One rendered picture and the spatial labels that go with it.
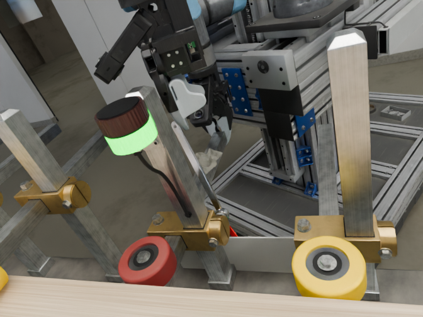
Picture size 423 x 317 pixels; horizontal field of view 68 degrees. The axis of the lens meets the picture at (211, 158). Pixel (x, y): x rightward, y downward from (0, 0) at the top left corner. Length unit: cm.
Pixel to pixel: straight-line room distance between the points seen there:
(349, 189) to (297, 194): 109
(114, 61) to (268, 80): 44
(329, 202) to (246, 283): 23
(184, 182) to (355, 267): 25
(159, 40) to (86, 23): 327
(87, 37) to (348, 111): 352
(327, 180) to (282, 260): 17
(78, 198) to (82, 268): 30
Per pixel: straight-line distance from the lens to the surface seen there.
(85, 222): 67
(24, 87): 469
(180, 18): 46
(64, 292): 53
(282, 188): 154
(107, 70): 48
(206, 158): 68
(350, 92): 35
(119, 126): 36
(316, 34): 88
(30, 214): 64
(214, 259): 59
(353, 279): 38
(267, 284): 64
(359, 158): 40
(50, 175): 61
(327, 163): 63
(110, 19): 355
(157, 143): 42
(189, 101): 49
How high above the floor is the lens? 123
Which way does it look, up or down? 32 degrees down
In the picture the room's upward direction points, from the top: 20 degrees counter-clockwise
